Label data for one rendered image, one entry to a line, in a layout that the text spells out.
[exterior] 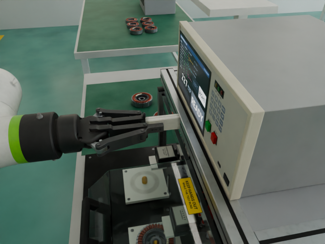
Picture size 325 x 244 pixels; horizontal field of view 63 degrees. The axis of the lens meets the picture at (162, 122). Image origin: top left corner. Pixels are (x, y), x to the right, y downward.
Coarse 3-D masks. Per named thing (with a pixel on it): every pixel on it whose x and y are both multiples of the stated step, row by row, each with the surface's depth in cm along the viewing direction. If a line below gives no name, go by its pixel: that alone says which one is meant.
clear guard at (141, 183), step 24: (120, 168) 63; (144, 168) 63; (168, 168) 63; (192, 168) 63; (96, 192) 62; (120, 192) 58; (144, 192) 58; (168, 192) 58; (96, 216) 57; (120, 216) 53; (144, 216) 53; (168, 216) 53; (192, 216) 53; (120, 240) 49; (144, 240) 49; (168, 240) 49; (192, 240) 49; (216, 240) 49
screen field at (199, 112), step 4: (192, 92) 67; (192, 96) 67; (192, 100) 68; (196, 100) 64; (192, 104) 68; (196, 104) 65; (192, 108) 69; (196, 108) 65; (200, 108) 62; (196, 112) 66; (200, 112) 62; (196, 116) 66; (200, 116) 63; (200, 120) 63; (200, 124) 64
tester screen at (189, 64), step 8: (184, 40) 69; (184, 48) 70; (184, 56) 71; (192, 56) 63; (184, 64) 72; (192, 64) 64; (200, 64) 58; (184, 72) 73; (192, 72) 65; (200, 72) 59; (200, 80) 60; (208, 80) 54; (192, 88) 67; (200, 104) 62
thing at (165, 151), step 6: (156, 150) 89; (162, 150) 89; (168, 150) 89; (174, 150) 89; (150, 156) 92; (156, 156) 89; (162, 156) 87; (168, 156) 87; (174, 156) 87; (150, 162) 90; (156, 162) 90; (162, 162) 87
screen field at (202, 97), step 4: (192, 80) 66; (192, 84) 66; (196, 84) 63; (196, 88) 63; (200, 88) 60; (196, 92) 64; (200, 92) 61; (200, 96) 61; (204, 96) 58; (200, 100) 61; (204, 100) 59; (204, 104) 59
